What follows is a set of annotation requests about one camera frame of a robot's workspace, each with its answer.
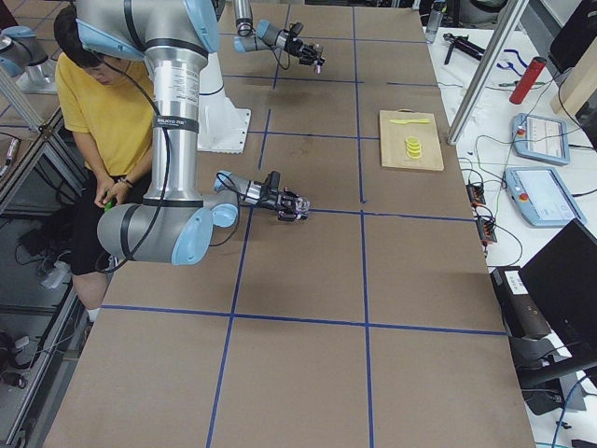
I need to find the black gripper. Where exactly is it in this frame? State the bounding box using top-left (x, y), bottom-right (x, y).
top-left (257, 171), bottom-right (311, 222)
top-left (280, 22), bottom-right (326, 66)

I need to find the clear glass shaker cup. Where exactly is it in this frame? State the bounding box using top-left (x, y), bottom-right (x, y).
top-left (293, 197), bottom-right (311, 221)

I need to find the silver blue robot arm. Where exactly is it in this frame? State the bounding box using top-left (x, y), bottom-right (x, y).
top-left (232, 0), bottom-right (326, 73)
top-left (76, 1), bottom-right (310, 266)

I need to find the bamboo cutting board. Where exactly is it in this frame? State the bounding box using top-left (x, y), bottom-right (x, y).
top-left (379, 110), bottom-right (444, 172)

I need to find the yellow plastic knife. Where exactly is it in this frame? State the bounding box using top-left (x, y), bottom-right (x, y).
top-left (388, 119), bottom-right (431, 125)

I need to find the lemon slice rightmost top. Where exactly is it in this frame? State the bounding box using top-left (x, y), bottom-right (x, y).
top-left (405, 136), bottom-right (420, 146)

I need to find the clear water bottle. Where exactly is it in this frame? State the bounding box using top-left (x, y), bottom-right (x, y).
top-left (424, 0), bottom-right (447, 44)

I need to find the black tripod tool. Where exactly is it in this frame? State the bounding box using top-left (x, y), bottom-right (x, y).
top-left (443, 33), bottom-right (485, 65)

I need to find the person in yellow shirt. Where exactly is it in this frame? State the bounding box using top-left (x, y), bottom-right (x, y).
top-left (54, 6), bottom-right (154, 322)

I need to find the red water bottle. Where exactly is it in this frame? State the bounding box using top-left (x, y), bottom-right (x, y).
top-left (508, 56), bottom-right (547, 105)

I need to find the blue teach pendant far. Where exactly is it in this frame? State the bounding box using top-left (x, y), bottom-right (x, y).
top-left (511, 113), bottom-right (570, 166)

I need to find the blue teach pendant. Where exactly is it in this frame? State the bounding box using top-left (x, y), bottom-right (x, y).
top-left (504, 167), bottom-right (587, 228)
top-left (511, 113), bottom-right (570, 166)

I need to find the blue teach pendant near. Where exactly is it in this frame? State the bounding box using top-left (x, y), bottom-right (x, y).
top-left (504, 167), bottom-right (587, 228)

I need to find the black computer box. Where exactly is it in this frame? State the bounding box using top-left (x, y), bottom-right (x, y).
top-left (491, 266), bottom-right (551, 340)

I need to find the black monitor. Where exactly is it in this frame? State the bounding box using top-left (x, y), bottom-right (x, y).
top-left (510, 219), bottom-right (596, 415)

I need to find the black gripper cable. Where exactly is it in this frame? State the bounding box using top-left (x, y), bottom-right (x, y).
top-left (272, 35), bottom-right (299, 71)
top-left (209, 172), bottom-right (262, 248)

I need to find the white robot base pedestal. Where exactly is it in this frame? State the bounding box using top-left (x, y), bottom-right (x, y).
top-left (198, 52), bottom-right (251, 154)

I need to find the aluminium frame post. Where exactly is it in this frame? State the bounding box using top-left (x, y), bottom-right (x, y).
top-left (447, 0), bottom-right (529, 146)

